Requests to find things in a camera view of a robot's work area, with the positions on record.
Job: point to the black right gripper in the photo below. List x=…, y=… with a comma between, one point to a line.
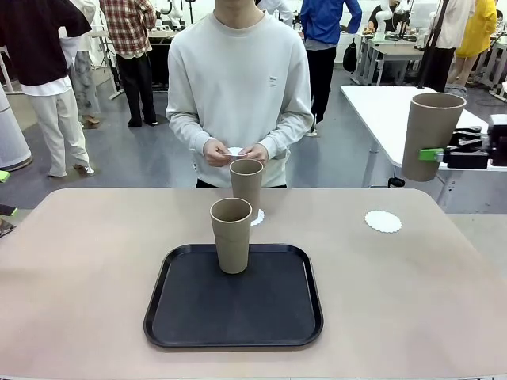
x=498, y=142

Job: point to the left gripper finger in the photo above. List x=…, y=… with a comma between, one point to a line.
x=8, y=210
x=3, y=177

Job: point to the tall brown paper cup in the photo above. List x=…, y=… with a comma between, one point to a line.
x=231, y=245
x=429, y=138
x=246, y=186

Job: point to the white scalloped paper coaster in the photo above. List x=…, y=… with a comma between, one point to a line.
x=258, y=217
x=236, y=151
x=383, y=221

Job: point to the person's left forearm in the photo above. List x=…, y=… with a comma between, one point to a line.
x=291, y=134

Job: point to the small white background robot arm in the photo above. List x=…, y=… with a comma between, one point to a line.
x=381, y=23

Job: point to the person's right forearm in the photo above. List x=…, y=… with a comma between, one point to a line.
x=184, y=130

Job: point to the person's left hand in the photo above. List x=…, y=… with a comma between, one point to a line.
x=257, y=152

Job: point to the person's right hand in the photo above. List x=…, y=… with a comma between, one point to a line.
x=216, y=154

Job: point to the brown black flat object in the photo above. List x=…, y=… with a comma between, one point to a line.
x=6, y=229

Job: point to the white cylindrical floor appliance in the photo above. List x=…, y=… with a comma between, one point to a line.
x=12, y=134

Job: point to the crumpled grey cloth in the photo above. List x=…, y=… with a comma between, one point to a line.
x=457, y=89

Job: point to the white rectangular table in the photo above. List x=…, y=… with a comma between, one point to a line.
x=380, y=118

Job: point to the black tripod pole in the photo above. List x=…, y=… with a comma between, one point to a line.
x=431, y=43

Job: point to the bystander in yellow coat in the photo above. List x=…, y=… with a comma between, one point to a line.
x=481, y=27

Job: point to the grey background desk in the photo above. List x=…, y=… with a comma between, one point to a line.
x=392, y=53

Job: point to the bystander in beige jacket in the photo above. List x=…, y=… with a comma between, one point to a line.
x=451, y=23

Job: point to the bystander in grey patterned trousers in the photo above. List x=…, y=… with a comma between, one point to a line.
x=85, y=79

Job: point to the bystander black top white trousers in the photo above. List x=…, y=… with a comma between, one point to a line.
x=35, y=39

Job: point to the black hanging bag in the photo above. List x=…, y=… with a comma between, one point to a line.
x=349, y=57

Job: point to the seated person in black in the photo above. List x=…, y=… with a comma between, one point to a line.
x=376, y=17

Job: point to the bystander in blue shirt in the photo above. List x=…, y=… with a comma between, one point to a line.
x=325, y=23

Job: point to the bystander in plaid shirt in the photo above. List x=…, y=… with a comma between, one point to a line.
x=130, y=35

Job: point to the light grey sweater torso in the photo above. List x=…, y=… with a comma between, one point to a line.
x=237, y=79

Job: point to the black plastic serving tray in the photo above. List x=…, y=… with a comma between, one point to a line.
x=233, y=308

